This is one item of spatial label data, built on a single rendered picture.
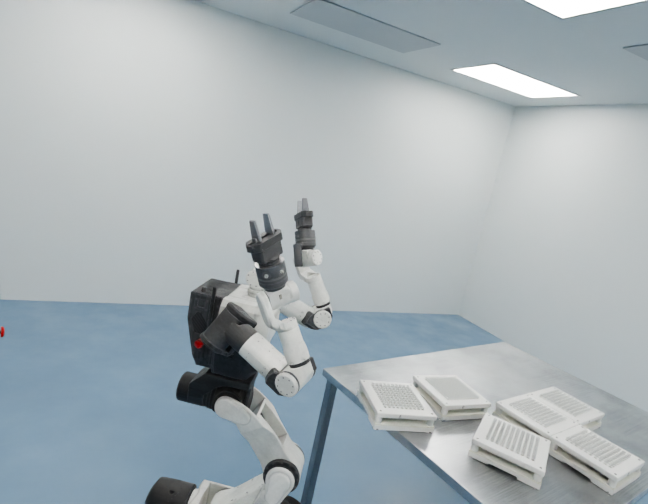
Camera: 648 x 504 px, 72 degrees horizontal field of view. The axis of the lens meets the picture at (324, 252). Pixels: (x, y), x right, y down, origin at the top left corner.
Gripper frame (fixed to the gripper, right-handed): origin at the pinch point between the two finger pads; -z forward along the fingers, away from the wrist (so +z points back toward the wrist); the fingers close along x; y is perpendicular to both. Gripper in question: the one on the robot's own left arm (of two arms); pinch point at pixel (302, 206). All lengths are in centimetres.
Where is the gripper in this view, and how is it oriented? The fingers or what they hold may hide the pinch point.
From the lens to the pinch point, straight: 195.7
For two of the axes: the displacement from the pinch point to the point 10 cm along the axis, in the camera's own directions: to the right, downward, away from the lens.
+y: -9.1, 0.3, -4.2
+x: 4.1, -1.3, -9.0
